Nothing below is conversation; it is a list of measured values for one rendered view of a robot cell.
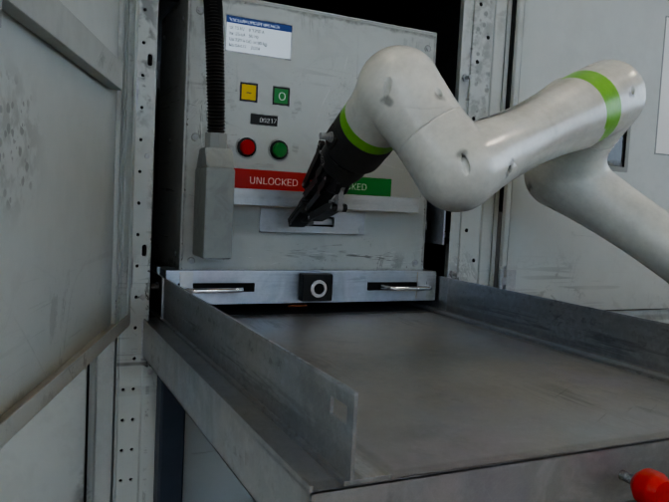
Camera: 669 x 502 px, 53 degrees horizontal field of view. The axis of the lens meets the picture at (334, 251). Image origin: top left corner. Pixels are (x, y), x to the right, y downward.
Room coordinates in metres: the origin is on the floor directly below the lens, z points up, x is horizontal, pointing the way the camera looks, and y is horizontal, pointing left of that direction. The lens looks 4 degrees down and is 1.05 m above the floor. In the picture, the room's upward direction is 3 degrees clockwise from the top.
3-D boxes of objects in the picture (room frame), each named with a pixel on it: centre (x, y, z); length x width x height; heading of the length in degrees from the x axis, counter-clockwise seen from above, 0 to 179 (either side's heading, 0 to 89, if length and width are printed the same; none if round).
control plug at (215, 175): (1.09, 0.20, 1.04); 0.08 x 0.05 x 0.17; 26
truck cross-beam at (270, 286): (1.26, 0.05, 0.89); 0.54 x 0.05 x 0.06; 116
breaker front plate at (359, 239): (1.25, 0.04, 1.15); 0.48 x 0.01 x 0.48; 116
